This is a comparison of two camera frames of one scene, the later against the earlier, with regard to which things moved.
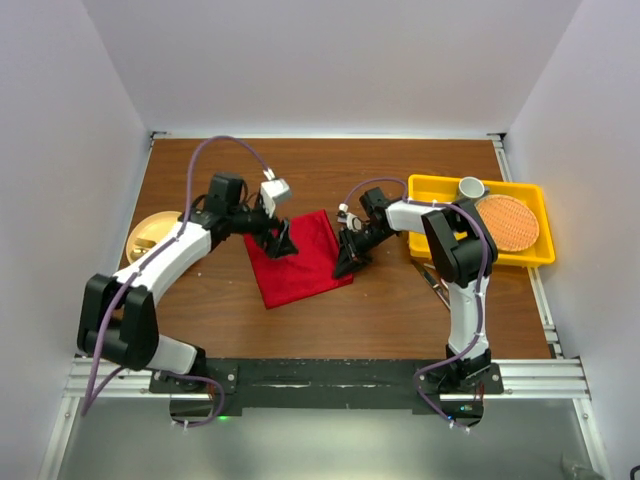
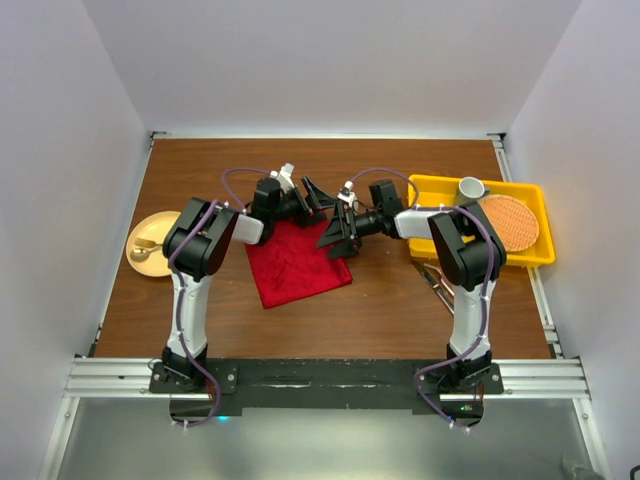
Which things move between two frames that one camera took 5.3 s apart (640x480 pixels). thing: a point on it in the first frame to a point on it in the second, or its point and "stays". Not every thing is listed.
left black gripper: x=268 y=241 to x=304 y=218
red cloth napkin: x=310 y=271 stays
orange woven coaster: x=510 y=221 stays
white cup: x=471 y=188 stays
